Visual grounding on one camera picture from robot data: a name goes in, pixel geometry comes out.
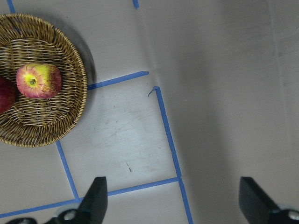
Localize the dark red apple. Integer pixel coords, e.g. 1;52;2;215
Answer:
0;77;16;113

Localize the wicker basket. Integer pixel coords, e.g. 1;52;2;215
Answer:
0;14;87;147

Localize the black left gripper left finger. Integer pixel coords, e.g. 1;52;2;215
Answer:
0;176;108;224

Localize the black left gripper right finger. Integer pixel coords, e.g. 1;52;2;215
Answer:
239;176;299;224

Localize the red yellow apple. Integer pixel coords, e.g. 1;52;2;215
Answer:
16;63;62;98

